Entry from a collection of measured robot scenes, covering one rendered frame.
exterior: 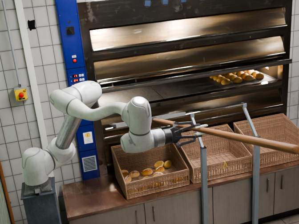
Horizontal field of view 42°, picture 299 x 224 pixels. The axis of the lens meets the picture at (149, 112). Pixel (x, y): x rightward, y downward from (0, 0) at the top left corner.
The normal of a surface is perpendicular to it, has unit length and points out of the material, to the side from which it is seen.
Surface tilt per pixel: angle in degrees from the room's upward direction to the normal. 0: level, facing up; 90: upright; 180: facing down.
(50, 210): 90
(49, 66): 90
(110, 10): 90
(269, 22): 70
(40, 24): 90
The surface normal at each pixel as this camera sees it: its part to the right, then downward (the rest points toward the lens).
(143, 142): 0.33, 0.47
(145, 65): 0.25, -0.02
